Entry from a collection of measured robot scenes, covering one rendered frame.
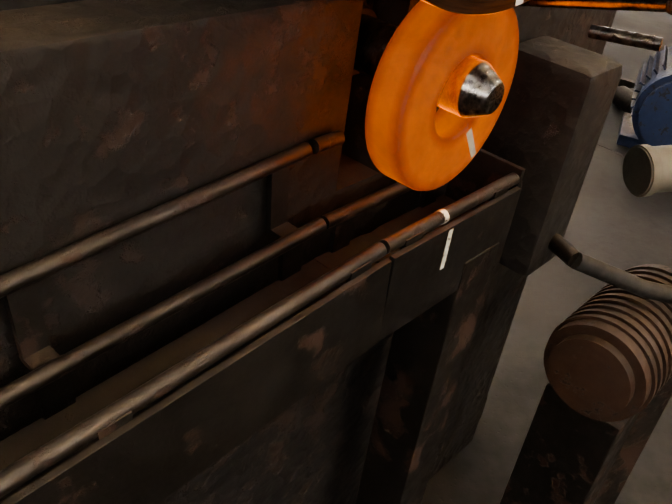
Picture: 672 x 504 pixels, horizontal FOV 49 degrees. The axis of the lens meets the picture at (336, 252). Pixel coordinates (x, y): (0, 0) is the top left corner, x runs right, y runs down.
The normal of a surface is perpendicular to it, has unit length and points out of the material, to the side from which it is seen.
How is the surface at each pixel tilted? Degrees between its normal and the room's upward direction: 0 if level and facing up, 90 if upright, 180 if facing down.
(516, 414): 0
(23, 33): 0
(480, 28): 90
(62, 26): 0
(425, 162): 90
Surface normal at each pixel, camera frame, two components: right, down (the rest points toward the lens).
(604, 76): 0.72, 0.11
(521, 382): 0.13, -0.82
